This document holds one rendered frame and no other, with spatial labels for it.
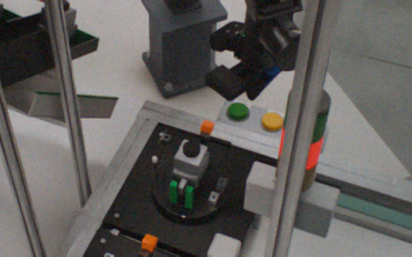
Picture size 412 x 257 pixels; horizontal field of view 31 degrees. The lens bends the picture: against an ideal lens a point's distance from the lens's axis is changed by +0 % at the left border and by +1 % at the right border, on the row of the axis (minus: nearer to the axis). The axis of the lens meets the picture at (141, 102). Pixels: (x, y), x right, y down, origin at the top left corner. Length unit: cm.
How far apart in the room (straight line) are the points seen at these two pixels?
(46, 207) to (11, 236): 9
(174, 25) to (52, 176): 39
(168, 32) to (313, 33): 75
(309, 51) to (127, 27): 106
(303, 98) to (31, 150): 84
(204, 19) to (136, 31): 32
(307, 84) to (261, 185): 24
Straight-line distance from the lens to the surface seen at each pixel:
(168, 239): 126
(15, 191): 113
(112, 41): 174
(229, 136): 141
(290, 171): 91
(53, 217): 143
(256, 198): 102
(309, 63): 77
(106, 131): 155
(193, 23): 148
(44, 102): 118
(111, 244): 126
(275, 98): 162
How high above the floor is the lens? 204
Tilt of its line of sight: 48 degrees down
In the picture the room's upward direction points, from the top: 3 degrees counter-clockwise
